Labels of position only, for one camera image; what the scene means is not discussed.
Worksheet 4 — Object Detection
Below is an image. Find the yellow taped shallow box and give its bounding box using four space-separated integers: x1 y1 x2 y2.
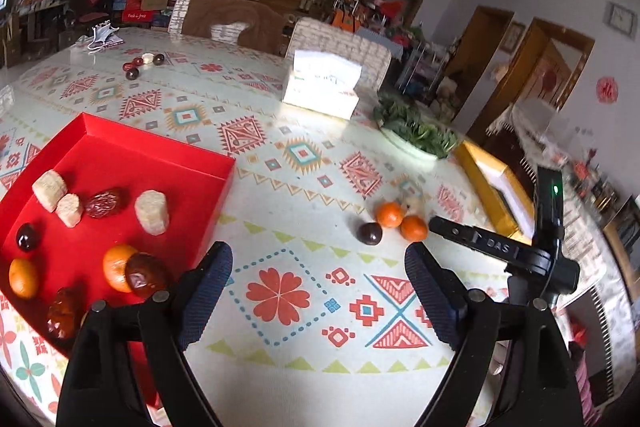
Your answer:
453 140 537 244

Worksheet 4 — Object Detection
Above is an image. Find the red round wall decoration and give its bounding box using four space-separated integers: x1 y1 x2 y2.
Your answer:
596 77 621 104

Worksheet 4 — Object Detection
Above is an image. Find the framed wall picture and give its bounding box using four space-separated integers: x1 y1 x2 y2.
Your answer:
501 21 527 54

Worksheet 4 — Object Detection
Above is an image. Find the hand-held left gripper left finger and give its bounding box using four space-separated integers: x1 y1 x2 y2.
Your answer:
56 240 234 427

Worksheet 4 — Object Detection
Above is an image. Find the tangerine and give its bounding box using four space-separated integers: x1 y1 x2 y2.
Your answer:
8 258 40 299
400 215 429 243
102 244 139 294
376 202 405 229

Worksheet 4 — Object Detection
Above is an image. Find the red shallow box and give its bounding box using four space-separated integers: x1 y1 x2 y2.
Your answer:
0 112 237 358

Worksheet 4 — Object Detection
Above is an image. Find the brown chair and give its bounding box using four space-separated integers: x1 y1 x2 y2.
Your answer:
169 0 287 56

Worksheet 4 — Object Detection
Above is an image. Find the bowl of green vegetables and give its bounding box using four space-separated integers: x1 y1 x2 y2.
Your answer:
374 93 459 158

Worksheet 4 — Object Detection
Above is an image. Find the white tissue box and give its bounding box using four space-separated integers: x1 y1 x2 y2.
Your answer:
281 49 364 118

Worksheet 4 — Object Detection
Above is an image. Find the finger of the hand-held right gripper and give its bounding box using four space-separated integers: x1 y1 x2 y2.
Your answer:
428 215 535 266

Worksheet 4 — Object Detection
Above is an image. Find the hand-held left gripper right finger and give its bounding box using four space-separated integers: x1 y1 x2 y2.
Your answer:
404 242 584 427

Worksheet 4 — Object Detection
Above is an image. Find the patterned tablecloth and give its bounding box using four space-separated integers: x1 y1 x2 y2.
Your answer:
0 27 626 427

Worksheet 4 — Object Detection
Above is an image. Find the square wall clock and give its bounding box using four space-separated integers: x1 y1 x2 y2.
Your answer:
608 2 640 40

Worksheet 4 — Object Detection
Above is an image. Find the metal storage rack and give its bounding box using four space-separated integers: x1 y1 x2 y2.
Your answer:
398 41 451 104

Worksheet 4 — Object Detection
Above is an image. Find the person's right forearm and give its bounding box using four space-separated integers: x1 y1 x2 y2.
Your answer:
568 332 601 427

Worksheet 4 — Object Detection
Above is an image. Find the rice cake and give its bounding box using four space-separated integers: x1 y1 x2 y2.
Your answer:
134 190 170 236

